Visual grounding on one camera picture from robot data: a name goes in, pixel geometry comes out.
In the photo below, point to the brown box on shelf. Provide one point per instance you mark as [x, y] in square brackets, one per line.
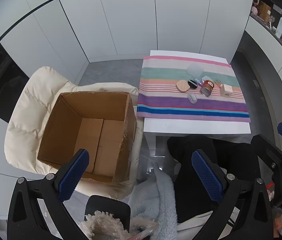
[265, 11]

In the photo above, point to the small purple tube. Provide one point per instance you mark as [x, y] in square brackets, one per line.
[198, 81]

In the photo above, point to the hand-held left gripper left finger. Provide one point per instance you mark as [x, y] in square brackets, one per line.
[73, 177]

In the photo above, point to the beige square cosmetic box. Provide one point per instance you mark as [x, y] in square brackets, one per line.
[226, 90]

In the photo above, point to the striped towel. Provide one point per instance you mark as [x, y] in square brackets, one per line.
[166, 100]

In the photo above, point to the person's legs in black pants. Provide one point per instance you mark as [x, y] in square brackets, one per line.
[198, 145]

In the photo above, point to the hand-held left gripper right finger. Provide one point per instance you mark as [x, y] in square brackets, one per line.
[207, 177]

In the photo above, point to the black powder puff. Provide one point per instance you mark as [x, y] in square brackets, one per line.
[192, 84]

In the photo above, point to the cream padded chair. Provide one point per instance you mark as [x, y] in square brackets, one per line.
[33, 110]

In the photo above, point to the person's left hand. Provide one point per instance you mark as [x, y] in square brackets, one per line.
[142, 233]

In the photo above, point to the clear plastic box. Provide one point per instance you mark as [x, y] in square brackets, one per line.
[195, 70]

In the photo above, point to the wall socket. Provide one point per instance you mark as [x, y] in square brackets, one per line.
[256, 83]

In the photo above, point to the beige compact case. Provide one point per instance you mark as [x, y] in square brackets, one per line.
[183, 86]

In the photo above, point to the black plastic panel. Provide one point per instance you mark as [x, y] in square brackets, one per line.
[105, 203]

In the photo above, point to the cream fuzzy sleeve cuff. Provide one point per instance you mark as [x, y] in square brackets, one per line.
[103, 223]

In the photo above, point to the light blue fleece garment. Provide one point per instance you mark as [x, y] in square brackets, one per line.
[163, 200]

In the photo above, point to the white table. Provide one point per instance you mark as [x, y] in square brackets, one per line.
[193, 127]

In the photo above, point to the brown cardboard box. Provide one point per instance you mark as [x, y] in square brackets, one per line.
[90, 112]

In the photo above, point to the small clear case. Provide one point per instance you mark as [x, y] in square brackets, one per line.
[192, 98]

